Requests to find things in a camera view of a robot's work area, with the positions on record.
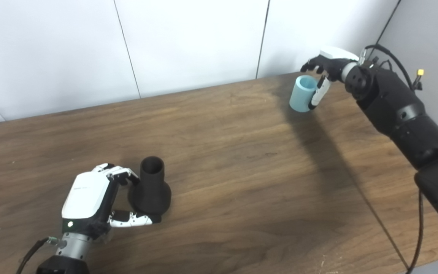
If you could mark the white and black right hand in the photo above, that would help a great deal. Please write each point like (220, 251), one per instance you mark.
(335, 62)

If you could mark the black flared nozzle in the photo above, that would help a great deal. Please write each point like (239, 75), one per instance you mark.
(152, 190)

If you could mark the small yellow connector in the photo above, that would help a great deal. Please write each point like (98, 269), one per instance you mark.
(420, 72)

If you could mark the white and black left hand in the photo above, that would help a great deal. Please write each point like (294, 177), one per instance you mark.
(86, 198)

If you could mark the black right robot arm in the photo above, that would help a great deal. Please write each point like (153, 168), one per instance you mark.
(401, 110)

